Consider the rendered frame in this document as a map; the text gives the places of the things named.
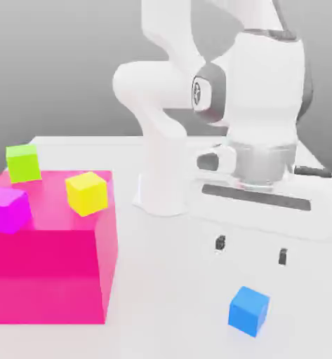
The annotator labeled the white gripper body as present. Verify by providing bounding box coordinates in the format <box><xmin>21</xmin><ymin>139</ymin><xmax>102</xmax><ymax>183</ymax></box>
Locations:
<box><xmin>190</xmin><ymin>171</ymin><xmax>332</xmax><ymax>244</ymax></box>

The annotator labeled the small blue cube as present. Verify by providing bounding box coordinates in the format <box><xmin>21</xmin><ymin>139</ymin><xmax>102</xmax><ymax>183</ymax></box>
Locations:
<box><xmin>227</xmin><ymin>285</ymin><xmax>271</xmax><ymax>339</ymax></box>

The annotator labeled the small yellow cube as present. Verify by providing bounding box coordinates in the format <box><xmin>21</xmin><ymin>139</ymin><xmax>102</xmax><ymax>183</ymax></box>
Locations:
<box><xmin>65</xmin><ymin>171</ymin><xmax>109</xmax><ymax>217</ymax></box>

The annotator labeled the small green cube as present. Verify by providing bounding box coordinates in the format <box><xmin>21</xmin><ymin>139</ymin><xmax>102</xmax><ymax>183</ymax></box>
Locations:
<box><xmin>5</xmin><ymin>143</ymin><xmax>43</xmax><ymax>184</ymax></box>

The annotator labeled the small magenta cube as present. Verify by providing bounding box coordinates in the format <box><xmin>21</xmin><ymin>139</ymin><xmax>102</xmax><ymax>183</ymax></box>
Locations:
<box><xmin>0</xmin><ymin>187</ymin><xmax>34</xmax><ymax>236</ymax></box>

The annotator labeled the large pink box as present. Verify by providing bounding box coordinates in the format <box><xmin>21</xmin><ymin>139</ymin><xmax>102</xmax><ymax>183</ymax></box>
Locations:
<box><xmin>0</xmin><ymin>170</ymin><xmax>119</xmax><ymax>325</ymax></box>

